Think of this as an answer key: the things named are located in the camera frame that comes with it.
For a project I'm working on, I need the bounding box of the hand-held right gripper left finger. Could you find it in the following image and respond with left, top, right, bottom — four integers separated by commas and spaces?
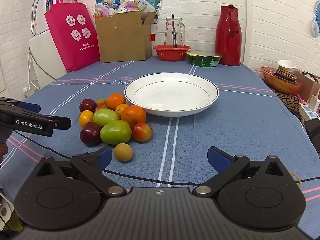
34, 146, 127, 197

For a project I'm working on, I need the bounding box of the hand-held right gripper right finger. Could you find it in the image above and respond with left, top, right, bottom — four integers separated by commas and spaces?
192, 146, 289, 197

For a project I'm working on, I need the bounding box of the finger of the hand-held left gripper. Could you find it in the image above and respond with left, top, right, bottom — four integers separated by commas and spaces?
0, 111, 72, 137
0, 97, 41, 114

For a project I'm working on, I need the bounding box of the tan longan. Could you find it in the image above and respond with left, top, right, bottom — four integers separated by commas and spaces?
114, 143, 134, 162

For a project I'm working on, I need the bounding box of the dark red plum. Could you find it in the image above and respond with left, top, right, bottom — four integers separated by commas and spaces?
80, 122, 102, 146
79, 99, 97, 113

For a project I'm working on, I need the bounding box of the large green jujube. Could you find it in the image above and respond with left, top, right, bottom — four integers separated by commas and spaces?
100, 120, 132, 145
93, 108, 120, 128

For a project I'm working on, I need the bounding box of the red yellow plum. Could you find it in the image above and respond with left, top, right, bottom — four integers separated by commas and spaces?
131, 123, 153, 142

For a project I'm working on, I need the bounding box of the small yellow-orange mandarin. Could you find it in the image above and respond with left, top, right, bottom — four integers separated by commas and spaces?
115, 103, 129, 117

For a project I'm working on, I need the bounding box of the large orange with stem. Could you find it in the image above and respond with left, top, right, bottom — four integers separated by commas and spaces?
121, 105, 146, 127

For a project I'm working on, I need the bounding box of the white ceramic plate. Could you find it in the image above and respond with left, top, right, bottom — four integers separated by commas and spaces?
124, 72, 220, 117

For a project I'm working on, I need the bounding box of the person's left hand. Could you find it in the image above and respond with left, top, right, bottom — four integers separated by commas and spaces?
0, 143, 8, 163

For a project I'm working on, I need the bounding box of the white appliance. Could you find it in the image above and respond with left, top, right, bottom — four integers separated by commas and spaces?
28, 0, 73, 88

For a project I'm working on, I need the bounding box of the deep orange mandarin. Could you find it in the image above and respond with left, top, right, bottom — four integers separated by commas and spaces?
106, 93, 126, 111

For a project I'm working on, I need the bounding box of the pink tote bag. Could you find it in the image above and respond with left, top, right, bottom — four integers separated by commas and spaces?
44, 0, 101, 71

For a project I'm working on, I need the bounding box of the yellow rubber band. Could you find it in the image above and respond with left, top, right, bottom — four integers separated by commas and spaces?
291, 172, 302, 187

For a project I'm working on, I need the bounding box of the brown patterned cloth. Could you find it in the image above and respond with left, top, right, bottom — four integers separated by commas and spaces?
271, 87, 307, 123

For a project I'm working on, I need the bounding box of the orange patterned bowl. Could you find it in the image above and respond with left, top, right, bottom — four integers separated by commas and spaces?
261, 66, 304, 95

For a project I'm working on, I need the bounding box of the black object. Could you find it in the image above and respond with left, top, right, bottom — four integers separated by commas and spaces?
304, 119, 320, 155

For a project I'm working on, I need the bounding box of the green printed bowl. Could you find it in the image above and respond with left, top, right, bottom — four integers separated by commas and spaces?
185, 51, 223, 68

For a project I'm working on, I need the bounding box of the red plastic basket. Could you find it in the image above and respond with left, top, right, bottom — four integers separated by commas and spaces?
153, 44, 192, 62

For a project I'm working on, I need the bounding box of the small brown cardboard box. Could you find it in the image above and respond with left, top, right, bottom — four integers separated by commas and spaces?
296, 71, 320, 100

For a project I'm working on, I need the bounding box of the red thermos jug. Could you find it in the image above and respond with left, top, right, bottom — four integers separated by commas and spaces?
215, 5, 242, 66

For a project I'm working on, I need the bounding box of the glass pitcher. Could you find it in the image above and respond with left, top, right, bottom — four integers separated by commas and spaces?
164, 17, 186, 48

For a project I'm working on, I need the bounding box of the metal utensil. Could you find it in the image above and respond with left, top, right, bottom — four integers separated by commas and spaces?
171, 14, 177, 49

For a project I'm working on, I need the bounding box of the floral cloth bundle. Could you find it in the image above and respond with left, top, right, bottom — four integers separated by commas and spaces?
94, 0, 157, 18

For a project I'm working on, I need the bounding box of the blue wall ornament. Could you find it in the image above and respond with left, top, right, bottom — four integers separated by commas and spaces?
312, 0, 320, 38

